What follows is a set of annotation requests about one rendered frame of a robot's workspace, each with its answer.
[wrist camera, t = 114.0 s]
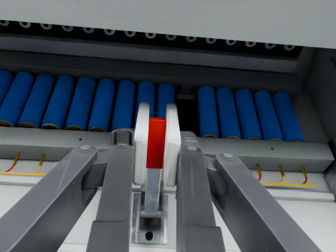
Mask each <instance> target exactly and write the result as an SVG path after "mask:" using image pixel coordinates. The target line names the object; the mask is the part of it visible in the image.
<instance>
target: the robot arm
mask: <svg viewBox="0 0 336 252"><path fill-rule="evenodd" d="M149 111H150V103H148V101H141V102H140V103H139V108H138V115H137V121H136V128H121V129H115V130H113V131H112V132H111V147H110V150H107V151H102V152H98V149H97V148H96V147H95V146H92V145H87V144H84V145H80V146H77V147H75V148H74V149H73V150H72V151H71V152H70V153H68V154H67V155H66V156H65V157H64V158H63V159H62V160H61V161H60V162H59V163H58V164H57V165H56V166H55V167H54V168H53V169H52V170H50V171H49V172H48V173H47V174H46V175H45V176H44V177H43V178H42V179H41V180H40V181H39V182H38V183H37V184H36V185H35V186H33V187H32V188H31V189H30V190H29V191H28V192H27V193H26V194H25V195H24V196H23V197H22V198H21V199H20V200H19V201H18V202H17V203H15V204H14V205H13V206H12V207H11V208H10V209H9V210H8V211H7V212H6V213H5V214H4V215H3V216H2V217H1V218H0V252H57V251H58V249H59V248H60V246H61V245H62V243H63V242H64V241H65V239H66V238H67V236H68V235H69V233H70V232H71V230H72V229H73V227H74V226H75V224H76V223H77V221H78V220H79V218H80V217H81V215H82V214H83V212H84V211H85V209H86V208H87V206H88V205H89V203H90V202H91V200H92V199H93V198H94V196H95V195H96V193H97V191H98V187H102V190H101V195H100V199H99V204H98V209H97V214H96V219H95V220H93V221H92V224H91V229H90V234H89V238H88V243H87V247H86V252H129V250H130V228H131V205H132V184H134V185H138V186H143V184H145V178H146V163H147V147H148V130H149ZM165 118H166V131H165V143H164V155H163V185H165V186H166V187H175V186H176V194H175V199H176V252H226V249H225V244H224V239H223V234H222V229H221V227H220V226H217V225H216V220H215V214H214V209H213V204H214V205H215V207H216V209H217V211H218V212H219V214H220V216H221V218H222V219H223V221H224V223H225V225H226V226H227V228H228V230H229V232H230V233H231V235H232V237H233V239H234V240H235V242H236V244H237V246H238V247H239V249H240V251H241V252H322V251H321V249H320V248H319V247H318V246H317V245H316V244H315V243H314V242H313V241H312V239H311V238H310V237H309V236H308V235H307V234H306V233H305V232H304V231H303V229H302V228H301V227H300V226H299V225H298V224H297V223H296V222H295V220H294V219H293V218H292V217H291V216H290V215H289V214H288V213H287V212H286V210H285V209H284V208H283V207H282V206H281V205H280V204H279V203H278V202H277V200H276V199H275V198H274V197H273V196H272V195H271V194H270V193H269V191H268V190H267V189H266V188H265V187H264V186H263V185H262V184H261V183H260V181H259V180H258V179H257V178H256V177H255V176H254V175H253V174H252V173H251V171H250V170H249V169H248V168H247V167H246V166H245V165H244V164H243V162H242V161H241V160H240V159H239V158H238V157H237V156H235V155H233V154H232V153H228V152H226V153H224V152H222V153H218V154H217V155H216V156H215V158H210V157H207V156H205V155H204V153H203V150H202V149H201V148H199V145H198V141H197V137H196V135H195V134H194V133H193V132H191V131H180V128H179V120H178V112H177V105H175V103H168V104H166V112H165ZM212 202H213V203H212Z"/></svg>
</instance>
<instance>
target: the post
mask: <svg viewBox="0 0 336 252"><path fill-rule="evenodd" d="M330 58H333V59H334V61H335V63H336V49H332V48H321V47H316V49H315V52H314V55H313V58H312V61H311V64H310V67H309V70H308V73H307V76H306V79H305V82H304V85H303V88H302V92H309V91H310V89H311V88H312V86H313V85H314V83H315V81H316V80H317V78H318V77H319V75H320V73H321V72H322V70H323V69H324V67H325V65H326V64H327V62H328V60H329V59H330Z"/></svg>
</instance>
